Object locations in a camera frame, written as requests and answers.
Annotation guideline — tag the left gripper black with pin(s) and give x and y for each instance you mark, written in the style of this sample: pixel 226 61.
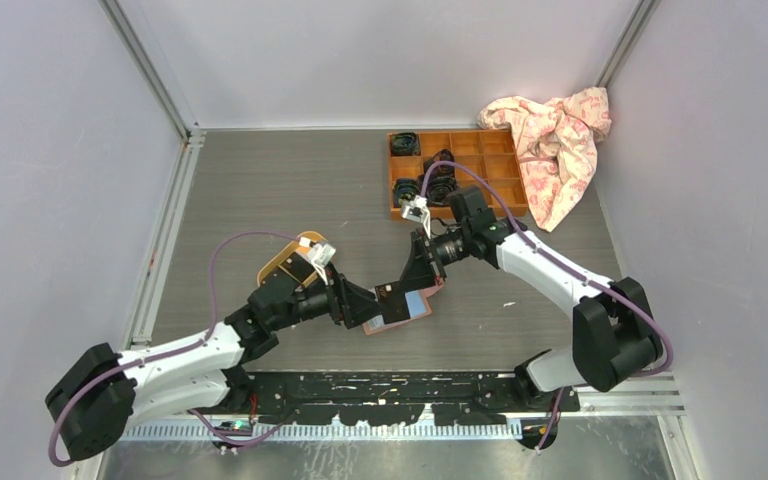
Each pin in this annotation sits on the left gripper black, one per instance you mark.
pixel 347 301

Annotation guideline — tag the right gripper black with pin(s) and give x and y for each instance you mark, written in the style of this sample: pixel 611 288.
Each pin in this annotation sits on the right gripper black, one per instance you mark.
pixel 421 270

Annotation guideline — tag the brown leather card holder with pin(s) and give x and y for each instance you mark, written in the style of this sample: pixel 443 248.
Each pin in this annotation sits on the brown leather card holder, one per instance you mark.
pixel 419 307

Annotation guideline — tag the black gold credit card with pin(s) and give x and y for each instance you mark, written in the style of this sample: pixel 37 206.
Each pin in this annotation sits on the black gold credit card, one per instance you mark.
pixel 393 303

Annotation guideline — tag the yellow oval card tray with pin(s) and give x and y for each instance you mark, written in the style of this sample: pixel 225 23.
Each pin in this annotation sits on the yellow oval card tray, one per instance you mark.
pixel 272 266

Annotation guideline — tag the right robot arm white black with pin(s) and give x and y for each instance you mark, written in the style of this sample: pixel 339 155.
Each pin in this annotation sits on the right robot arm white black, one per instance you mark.
pixel 613 333

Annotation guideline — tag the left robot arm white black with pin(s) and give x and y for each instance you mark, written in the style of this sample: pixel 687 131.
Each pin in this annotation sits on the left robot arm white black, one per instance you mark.
pixel 105 393

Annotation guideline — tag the black card in tray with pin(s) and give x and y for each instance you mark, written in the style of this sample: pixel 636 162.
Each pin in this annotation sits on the black card in tray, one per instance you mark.
pixel 299 269

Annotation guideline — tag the rolled dark tie bottom-middle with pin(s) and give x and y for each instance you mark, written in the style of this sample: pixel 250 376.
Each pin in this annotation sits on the rolled dark tie bottom-middle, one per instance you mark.
pixel 439 188

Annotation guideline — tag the rolled dark tie bottom-left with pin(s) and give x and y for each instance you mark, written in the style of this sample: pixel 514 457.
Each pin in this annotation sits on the rolled dark tie bottom-left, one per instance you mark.
pixel 405 190

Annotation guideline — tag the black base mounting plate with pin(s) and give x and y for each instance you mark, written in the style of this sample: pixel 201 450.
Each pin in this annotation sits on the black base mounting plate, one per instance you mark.
pixel 380 398

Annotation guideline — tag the wooden compartment organizer box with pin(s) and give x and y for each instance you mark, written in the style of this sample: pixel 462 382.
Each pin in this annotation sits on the wooden compartment organizer box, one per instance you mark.
pixel 483 158

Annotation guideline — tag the rolled dark tie middle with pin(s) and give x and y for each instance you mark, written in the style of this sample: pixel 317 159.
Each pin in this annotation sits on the rolled dark tie middle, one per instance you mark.
pixel 440 164

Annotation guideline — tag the rolled dark tie top-left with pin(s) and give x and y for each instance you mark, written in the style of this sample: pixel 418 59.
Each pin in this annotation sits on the rolled dark tie top-left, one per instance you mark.
pixel 403 144

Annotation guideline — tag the pink floral crumpled cloth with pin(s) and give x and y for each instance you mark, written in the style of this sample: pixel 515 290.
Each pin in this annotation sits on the pink floral crumpled cloth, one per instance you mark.
pixel 555 143

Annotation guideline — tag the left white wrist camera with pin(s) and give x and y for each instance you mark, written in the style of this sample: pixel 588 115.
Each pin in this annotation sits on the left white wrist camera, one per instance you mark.
pixel 319 255

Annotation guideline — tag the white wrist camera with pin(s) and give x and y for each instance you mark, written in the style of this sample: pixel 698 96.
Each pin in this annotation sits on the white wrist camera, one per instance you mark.
pixel 417 210
pixel 319 255

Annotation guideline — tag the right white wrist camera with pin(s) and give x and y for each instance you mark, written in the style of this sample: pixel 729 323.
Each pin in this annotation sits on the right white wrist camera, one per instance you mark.
pixel 417 210

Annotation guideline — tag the aluminium frame rail front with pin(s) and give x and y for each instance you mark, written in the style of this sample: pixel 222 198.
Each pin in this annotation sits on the aluminium frame rail front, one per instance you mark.
pixel 652 397

